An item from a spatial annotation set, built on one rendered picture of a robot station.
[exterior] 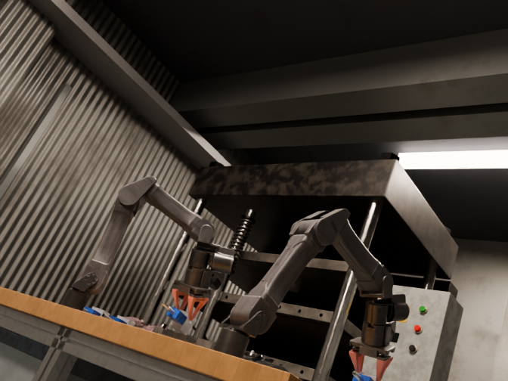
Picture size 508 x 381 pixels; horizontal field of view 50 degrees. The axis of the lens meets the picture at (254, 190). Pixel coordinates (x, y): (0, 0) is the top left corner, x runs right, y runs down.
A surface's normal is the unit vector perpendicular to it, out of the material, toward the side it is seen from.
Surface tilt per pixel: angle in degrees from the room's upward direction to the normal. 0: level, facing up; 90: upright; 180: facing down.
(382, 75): 90
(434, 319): 90
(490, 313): 90
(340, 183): 90
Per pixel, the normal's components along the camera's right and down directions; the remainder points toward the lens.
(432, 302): -0.57, -0.54
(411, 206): 0.74, 0.00
